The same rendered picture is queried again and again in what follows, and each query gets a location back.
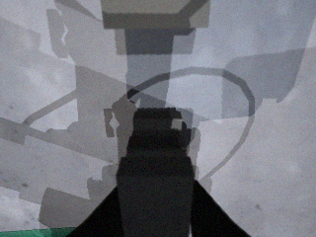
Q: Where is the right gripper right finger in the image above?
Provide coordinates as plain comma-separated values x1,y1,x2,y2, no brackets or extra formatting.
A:
191,180,251,237

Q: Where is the green flat mat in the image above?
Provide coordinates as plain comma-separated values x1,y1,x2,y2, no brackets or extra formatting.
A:
0,227,77,237

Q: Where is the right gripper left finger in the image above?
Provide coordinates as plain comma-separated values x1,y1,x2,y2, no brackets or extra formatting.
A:
66,186,124,237

